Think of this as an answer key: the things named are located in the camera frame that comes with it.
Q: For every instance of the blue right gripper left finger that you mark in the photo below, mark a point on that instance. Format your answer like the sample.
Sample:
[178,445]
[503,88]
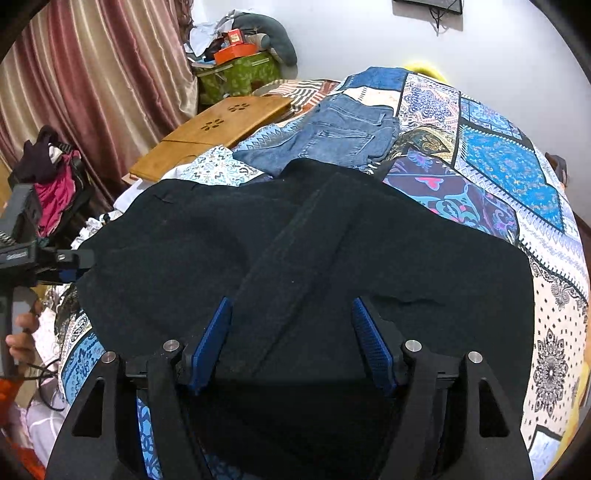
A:
[205,355]

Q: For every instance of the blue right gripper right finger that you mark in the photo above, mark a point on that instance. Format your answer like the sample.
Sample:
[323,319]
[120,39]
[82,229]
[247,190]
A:
[375,351]

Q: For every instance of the black pants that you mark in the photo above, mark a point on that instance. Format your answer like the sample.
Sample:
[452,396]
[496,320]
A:
[291,396]

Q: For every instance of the left hand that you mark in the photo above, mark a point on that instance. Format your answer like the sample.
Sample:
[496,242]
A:
[22,345]

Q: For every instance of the pink and dark clothes pile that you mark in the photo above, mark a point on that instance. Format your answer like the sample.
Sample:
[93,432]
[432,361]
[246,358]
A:
[58,173]

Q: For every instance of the blue patchwork bedspread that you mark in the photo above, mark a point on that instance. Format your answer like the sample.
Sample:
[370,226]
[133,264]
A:
[469,164]

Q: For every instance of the folded blue jeans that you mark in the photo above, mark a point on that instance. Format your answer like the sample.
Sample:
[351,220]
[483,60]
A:
[339,131]

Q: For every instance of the striped pink curtain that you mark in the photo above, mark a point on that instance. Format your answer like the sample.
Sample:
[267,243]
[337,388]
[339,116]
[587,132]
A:
[111,77]

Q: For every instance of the wooden lap desk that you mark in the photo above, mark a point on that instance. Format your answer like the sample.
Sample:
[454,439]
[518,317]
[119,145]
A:
[226,123]

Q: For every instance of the yellow round object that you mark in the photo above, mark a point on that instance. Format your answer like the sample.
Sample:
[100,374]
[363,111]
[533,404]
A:
[427,71]

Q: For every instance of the green patterned bag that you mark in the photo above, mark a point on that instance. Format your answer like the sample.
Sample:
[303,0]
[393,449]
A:
[238,77]

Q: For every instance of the orange box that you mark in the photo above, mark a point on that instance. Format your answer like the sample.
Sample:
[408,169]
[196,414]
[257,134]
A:
[234,51]

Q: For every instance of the grey plush pillow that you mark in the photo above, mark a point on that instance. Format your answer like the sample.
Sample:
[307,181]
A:
[268,35]

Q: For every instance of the wall mounted monitor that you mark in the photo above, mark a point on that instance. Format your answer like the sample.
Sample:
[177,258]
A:
[448,6]

